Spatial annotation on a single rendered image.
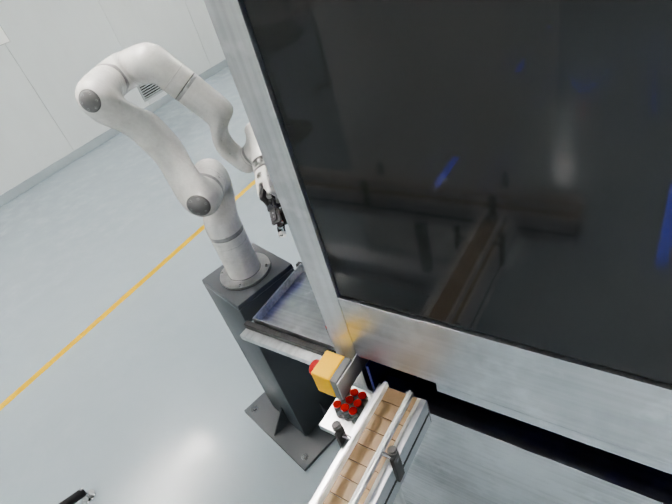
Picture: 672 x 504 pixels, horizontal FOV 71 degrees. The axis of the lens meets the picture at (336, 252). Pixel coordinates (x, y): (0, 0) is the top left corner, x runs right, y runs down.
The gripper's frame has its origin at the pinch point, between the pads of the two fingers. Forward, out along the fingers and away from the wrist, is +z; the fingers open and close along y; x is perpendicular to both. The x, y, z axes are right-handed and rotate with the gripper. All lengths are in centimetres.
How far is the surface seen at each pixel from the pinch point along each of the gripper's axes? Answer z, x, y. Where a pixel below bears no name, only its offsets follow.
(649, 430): 71, -64, -5
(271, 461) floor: 63, 82, 71
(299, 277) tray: 8.4, 15.6, 26.5
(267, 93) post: 9, -38, -50
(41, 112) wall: -342, 369, 130
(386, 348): 45, -24, -6
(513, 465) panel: 75, -35, 17
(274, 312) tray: 19.7, 20.8, 16.0
